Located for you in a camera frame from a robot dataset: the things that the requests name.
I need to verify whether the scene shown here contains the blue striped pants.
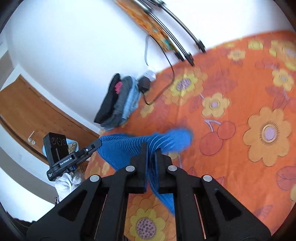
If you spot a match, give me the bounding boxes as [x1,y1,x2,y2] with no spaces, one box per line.
[97,127,194,214]

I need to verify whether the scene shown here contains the wooden door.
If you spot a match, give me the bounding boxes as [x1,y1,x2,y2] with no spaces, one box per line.
[0,74,100,165]

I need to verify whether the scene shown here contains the black folded garment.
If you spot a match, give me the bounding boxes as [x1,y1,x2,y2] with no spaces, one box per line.
[94,73,121,124]

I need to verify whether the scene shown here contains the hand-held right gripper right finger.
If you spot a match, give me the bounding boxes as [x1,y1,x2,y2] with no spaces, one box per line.
[154,148,271,241]

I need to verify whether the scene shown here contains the black cable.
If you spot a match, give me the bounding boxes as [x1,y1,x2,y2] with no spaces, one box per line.
[143,35,176,105]

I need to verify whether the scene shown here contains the white crumpled cloth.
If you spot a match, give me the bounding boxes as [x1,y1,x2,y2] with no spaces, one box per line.
[55,172,83,204]

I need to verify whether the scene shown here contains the black power adapter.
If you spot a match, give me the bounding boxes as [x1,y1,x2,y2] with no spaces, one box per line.
[138,76,151,93]

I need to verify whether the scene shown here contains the black metal stand legs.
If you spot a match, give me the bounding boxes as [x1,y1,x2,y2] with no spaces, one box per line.
[133,0,207,67]

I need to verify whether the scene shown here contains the white cable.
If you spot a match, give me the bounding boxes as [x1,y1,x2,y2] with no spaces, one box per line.
[144,35,151,67]

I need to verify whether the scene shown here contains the orange floral bed sheet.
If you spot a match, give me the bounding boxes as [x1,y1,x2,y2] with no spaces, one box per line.
[84,31,296,241]

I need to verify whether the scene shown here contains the light blue denim garment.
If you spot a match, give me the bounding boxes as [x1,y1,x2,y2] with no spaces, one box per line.
[122,88,142,121]

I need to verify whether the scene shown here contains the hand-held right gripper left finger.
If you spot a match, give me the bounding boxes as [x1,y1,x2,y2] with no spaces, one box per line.
[26,142,148,241]

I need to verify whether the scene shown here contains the stack of folded clothes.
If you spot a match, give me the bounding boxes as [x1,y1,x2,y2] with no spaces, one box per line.
[104,76,139,129]

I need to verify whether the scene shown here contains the white plug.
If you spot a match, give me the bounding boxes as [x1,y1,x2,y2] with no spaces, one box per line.
[143,70,158,81]

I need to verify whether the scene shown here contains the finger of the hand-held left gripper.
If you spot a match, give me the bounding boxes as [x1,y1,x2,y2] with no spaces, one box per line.
[76,140,102,163]

